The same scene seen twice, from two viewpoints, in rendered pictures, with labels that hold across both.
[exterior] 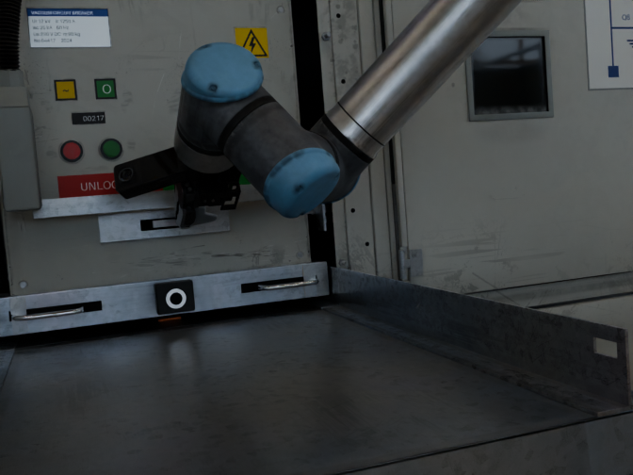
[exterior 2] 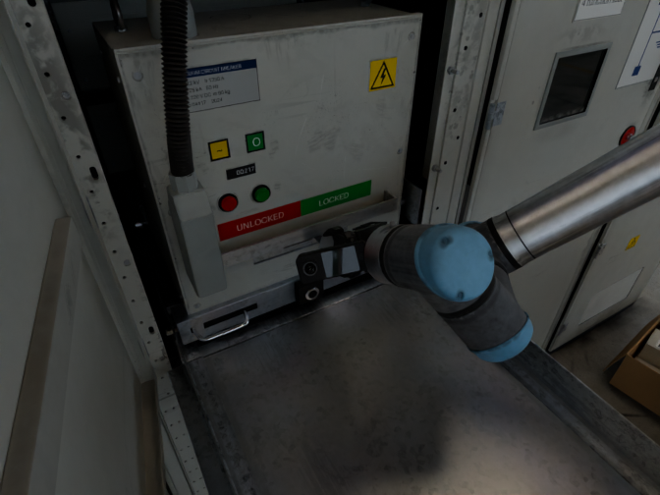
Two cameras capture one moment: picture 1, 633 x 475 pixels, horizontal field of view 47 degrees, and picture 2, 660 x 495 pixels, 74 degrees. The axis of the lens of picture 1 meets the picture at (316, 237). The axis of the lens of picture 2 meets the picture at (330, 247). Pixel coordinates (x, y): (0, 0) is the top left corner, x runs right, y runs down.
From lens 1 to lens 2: 0.76 m
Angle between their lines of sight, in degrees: 35
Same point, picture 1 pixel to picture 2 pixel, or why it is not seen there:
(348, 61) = (463, 91)
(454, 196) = (505, 187)
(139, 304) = (283, 298)
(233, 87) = (475, 290)
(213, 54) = (456, 251)
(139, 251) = (282, 261)
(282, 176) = (499, 353)
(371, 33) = (486, 61)
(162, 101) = (303, 143)
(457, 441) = not seen: outside the picture
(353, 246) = not seen: hidden behind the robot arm
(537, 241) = not seen: hidden behind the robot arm
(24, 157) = (211, 256)
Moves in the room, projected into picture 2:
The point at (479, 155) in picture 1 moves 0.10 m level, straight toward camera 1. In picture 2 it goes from (530, 154) to (546, 175)
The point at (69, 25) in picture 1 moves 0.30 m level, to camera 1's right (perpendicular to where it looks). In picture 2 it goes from (218, 83) to (417, 72)
